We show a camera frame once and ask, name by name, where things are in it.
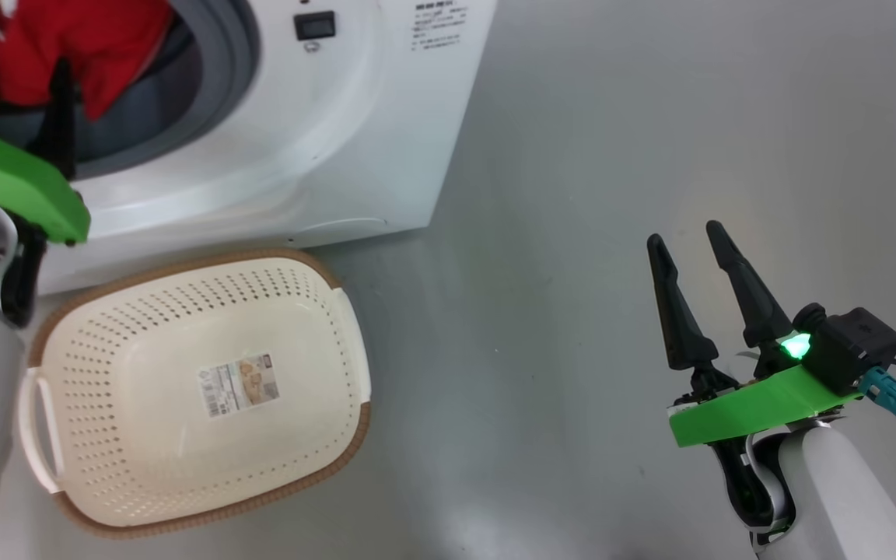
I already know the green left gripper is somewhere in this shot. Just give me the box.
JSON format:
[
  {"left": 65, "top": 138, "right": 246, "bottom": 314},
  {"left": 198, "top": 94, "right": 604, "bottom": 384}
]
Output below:
[{"left": 0, "top": 54, "right": 91, "bottom": 327}]

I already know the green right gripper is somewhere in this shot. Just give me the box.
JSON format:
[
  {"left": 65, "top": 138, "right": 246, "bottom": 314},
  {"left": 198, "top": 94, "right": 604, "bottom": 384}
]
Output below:
[{"left": 646, "top": 220, "right": 865, "bottom": 549}]

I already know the red garment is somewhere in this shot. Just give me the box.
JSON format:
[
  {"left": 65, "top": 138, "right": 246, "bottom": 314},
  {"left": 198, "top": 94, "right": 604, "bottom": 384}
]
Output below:
[{"left": 0, "top": 0, "right": 177, "bottom": 124}]

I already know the black door latch socket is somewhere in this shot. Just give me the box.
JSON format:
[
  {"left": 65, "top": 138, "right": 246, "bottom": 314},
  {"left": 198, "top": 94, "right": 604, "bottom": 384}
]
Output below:
[{"left": 293, "top": 10, "right": 337, "bottom": 42}]

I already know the white washing machine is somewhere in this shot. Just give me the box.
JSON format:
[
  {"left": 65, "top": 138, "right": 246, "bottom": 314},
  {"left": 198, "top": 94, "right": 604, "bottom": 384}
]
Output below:
[{"left": 28, "top": 0, "right": 498, "bottom": 296}]

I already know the cream perforated laundry basket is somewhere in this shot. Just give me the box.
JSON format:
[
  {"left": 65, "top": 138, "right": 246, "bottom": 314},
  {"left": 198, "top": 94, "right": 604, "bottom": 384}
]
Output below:
[{"left": 19, "top": 249, "right": 373, "bottom": 540}]

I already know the white printed product label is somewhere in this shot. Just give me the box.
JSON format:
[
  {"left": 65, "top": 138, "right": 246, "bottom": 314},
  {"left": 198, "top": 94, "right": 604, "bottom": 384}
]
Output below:
[{"left": 198, "top": 354, "right": 280, "bottom": 419}]

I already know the printed text sticker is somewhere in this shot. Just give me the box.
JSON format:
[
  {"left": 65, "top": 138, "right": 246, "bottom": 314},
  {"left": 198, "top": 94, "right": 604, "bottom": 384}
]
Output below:
[{"left": 411, "top": 0, "right": 471, "bottom": 52}]

